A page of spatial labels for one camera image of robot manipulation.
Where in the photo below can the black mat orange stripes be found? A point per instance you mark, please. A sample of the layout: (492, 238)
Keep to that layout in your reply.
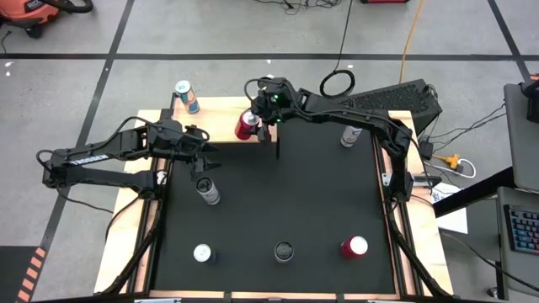
(12, 273)

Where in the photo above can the wooden shelf black frame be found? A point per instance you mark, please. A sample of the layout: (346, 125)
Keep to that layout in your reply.
(219, 126)

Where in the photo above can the silver arm base bracket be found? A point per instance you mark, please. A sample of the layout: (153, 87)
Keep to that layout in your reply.
(386, 179)

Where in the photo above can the black desk beam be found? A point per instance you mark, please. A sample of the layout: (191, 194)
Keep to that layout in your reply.
(476, 194)

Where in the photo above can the blue Red Bull can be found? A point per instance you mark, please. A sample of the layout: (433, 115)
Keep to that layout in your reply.
(202, 253)
(190, 103)

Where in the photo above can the black device red trim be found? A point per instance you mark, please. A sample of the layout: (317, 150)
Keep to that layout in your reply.
(534, 105)

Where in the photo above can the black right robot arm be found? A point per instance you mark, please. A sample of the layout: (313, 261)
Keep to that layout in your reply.
(345, 115)

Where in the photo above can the red box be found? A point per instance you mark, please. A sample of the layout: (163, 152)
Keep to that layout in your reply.
(385, 1)

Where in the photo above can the yellow power splitter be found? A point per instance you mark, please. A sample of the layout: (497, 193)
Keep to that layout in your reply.
(451, 159)

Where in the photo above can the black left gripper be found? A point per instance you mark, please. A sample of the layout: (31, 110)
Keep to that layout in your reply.
(181, 143)

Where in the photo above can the red beverage can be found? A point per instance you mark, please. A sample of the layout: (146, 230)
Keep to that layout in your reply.
(355, 246)
(244, 128)

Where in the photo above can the white paper sheet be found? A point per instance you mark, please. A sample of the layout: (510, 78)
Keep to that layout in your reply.
(457, 221)

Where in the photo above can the orange shop vacuum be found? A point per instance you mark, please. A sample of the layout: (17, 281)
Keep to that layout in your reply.
(29, 12)

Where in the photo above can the black keyboard blue keys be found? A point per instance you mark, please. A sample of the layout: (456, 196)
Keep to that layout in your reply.
(524, 229)

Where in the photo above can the black power adapter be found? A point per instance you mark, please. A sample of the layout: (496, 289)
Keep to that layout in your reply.
(426, 149)

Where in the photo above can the black table mat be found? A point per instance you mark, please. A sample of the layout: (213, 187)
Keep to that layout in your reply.
(273, 210)

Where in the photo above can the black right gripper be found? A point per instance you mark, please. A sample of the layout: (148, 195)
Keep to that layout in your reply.
(273, 101)

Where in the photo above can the black computer case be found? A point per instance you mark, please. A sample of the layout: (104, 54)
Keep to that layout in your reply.
(400, 99)

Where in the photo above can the Celsius Peach Vibe can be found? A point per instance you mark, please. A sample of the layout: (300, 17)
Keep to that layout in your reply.
(349, 136)
(283, 251)

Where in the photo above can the Celsius Tropical Vibe can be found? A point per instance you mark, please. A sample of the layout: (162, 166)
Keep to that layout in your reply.
(211, 195)

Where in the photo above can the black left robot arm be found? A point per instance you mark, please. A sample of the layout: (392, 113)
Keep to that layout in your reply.
(126, 143)

